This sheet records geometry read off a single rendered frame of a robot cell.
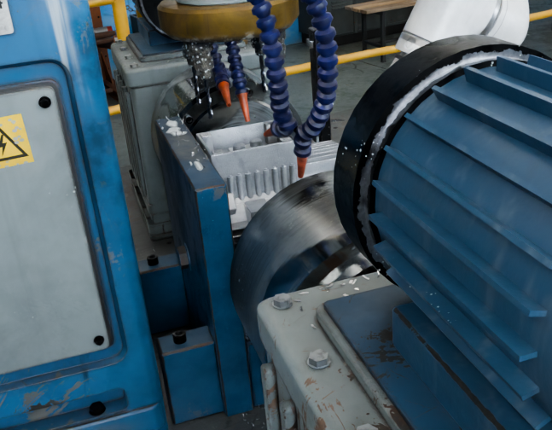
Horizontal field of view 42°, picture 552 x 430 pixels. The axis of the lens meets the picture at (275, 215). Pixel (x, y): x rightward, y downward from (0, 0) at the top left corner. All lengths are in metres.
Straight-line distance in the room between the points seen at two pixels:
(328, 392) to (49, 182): 0.42
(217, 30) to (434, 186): 0.52
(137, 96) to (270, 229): 0.70
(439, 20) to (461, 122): 0.56
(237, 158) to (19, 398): 0.40
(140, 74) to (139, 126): 0.10
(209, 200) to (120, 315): 0.17
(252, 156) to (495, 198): 0.63
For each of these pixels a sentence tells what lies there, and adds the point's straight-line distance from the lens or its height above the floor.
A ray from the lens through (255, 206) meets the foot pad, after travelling 0.96.
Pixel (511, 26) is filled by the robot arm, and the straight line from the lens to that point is 1.03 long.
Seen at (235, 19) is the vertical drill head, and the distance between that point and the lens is 0.88.
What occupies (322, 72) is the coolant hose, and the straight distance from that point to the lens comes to 0.79.
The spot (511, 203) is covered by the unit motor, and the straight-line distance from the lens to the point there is 0.36.
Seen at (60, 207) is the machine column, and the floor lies 1.17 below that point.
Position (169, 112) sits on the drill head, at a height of 1.12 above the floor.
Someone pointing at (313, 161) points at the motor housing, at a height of 1.10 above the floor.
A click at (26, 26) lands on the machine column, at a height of 1.36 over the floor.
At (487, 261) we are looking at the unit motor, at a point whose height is 1.30.
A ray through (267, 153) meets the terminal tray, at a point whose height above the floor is 1.13.
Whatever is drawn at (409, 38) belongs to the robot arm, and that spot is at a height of 1.26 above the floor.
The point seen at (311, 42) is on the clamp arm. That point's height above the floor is 1.23.
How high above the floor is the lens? 1.48
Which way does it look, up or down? 26 degrees down
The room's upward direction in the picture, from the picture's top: 5 degrees counter-clockwise
